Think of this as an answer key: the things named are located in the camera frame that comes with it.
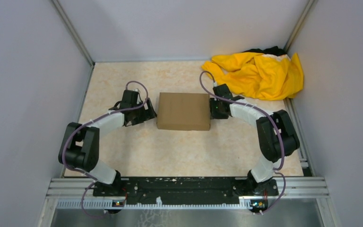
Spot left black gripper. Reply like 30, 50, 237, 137
132, 97, 159, 126

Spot brown cardboard box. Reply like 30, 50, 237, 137
156, 92, 211, 131

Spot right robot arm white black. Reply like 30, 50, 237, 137
209, 96, 300, 195

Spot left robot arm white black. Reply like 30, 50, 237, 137
58, 97, 156, 196

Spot yellow cloth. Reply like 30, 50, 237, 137
201, 52, 304, 101

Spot black cloth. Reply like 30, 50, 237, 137
243, 46, 287, 56

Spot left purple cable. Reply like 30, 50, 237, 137
61, 81, 149, 219

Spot purple cable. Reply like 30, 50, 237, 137
61, 81, 149, 219
199, 70, 287, 215

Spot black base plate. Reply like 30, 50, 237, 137
93, 177, 279, 205

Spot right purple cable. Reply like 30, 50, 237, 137
199, 70, 287, 215

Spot aluminium frame rail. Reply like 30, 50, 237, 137
46, 177, 329, 210

